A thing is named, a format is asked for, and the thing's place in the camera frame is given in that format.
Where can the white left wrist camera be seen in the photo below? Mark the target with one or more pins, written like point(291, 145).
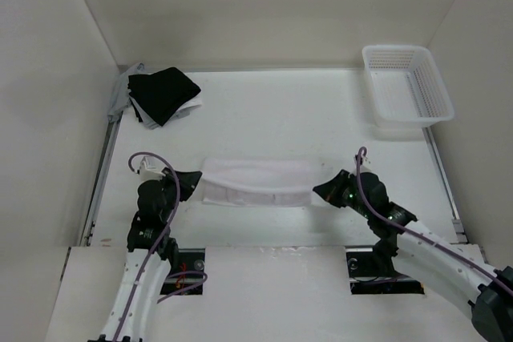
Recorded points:
point(148, 170)

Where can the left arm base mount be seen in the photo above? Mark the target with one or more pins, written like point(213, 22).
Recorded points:
point(186, 271)

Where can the white tank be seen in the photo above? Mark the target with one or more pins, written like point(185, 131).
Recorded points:
point(261, 182)
point(182, 112)

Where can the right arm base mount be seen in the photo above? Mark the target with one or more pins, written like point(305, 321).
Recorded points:
point(368, 276)

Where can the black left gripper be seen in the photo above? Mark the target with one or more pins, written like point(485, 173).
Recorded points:
point(187, 182)

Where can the white plastic basket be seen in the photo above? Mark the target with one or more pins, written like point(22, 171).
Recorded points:
point(406, 87)

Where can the folded grey tank top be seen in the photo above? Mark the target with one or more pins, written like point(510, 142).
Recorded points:
point(120, 99)

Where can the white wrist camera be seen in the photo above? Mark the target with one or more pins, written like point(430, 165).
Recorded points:
point(362, 161)
point(148, 170)

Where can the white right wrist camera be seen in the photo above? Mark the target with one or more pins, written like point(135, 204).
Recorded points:
point(362, 161)

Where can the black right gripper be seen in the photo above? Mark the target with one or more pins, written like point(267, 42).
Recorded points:
point(330, 189)

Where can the folded black tank top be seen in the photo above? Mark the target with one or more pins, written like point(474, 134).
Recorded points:
point(158, 97)

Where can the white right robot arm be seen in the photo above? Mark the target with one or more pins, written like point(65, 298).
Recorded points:
point(408, 247)

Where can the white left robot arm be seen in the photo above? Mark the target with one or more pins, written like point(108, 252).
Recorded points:
point(151, 255)

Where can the folded white tank top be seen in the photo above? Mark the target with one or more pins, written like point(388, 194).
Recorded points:
point(182, 112)

